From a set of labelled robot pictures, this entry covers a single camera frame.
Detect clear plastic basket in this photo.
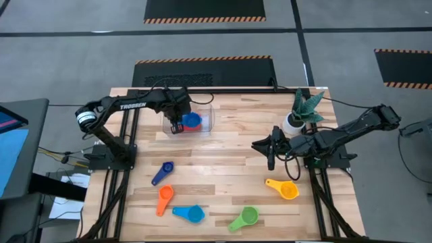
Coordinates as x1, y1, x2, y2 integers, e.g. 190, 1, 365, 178
162, 102, 215, 138

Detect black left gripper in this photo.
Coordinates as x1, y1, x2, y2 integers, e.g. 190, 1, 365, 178
161, 88, 192, 135

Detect yellow and black wire bundle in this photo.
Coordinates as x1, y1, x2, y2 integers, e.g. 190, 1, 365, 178
37, 146, 90, 169

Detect small dark blue measuring cup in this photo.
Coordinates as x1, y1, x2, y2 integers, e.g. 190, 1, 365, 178
151, 161, 175, 187

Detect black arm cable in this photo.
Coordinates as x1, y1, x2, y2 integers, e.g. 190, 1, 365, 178
321, 96, 376, 110

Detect large blue measuring cup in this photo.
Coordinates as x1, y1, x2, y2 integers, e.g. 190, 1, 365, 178
181, 112, 203, 129

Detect black aluminium table frame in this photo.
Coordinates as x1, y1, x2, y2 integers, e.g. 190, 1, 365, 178
77, 86, 367, 243

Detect black desk edge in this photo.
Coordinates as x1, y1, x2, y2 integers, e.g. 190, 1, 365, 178
28, 172, 88, 203

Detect yellow measuring cup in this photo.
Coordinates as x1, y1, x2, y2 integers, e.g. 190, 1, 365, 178
265, 178, 300, 200

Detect cyan blue measuring cup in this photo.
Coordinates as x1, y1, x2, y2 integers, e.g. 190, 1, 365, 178
171, 204, 206, 225

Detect large grey-framed monitor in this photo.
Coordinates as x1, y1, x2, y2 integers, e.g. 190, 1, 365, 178
0, 98, 50, 200

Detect artificial green snake plant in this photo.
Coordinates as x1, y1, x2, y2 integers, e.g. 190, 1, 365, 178
292, 88, 325, 124

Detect white paper sheets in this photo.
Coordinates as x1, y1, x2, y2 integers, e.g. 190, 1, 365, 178
49, 173, 90, 220

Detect black hazard-striped floor mat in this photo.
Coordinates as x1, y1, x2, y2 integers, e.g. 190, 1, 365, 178
144, 0, 267, 24
373, 49, 432, 90
131, 55, 277, 88

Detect green measuring cup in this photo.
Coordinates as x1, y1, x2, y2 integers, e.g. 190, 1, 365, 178
227, 205, 261, 234

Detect dark grey stand foot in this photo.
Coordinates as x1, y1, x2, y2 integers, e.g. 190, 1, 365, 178
399, 117, 432, 144

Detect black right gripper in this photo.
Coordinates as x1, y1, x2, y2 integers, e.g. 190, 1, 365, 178
252, 126, 300, 171

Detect orange measuring cup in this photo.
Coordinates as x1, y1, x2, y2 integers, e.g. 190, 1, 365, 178
155, 184, 175, 217

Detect white plant pot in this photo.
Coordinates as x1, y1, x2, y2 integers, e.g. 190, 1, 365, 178
281, 111, 306, 136

